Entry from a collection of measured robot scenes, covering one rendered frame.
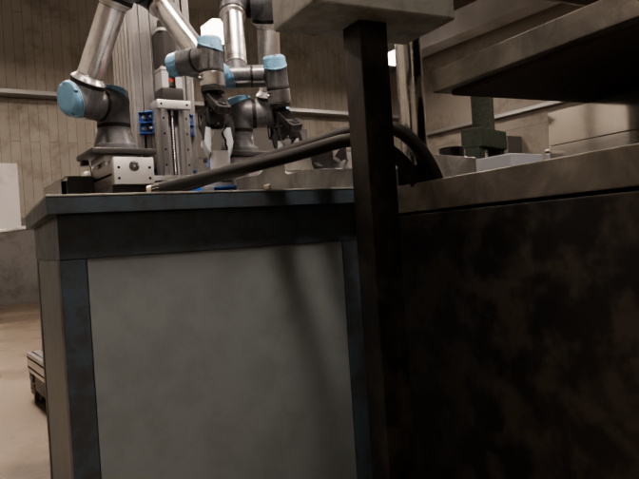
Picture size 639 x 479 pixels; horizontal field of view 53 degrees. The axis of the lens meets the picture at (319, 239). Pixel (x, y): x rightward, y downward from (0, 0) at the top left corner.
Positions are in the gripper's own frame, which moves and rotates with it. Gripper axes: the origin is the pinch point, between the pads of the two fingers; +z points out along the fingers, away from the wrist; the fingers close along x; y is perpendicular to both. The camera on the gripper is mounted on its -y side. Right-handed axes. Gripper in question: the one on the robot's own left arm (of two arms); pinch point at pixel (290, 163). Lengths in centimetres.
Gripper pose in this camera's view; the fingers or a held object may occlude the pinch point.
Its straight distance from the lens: 215.6
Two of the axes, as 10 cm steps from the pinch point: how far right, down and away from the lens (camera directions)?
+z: 1.2, 9.7, 1.9
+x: -8.7, 2.0, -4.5
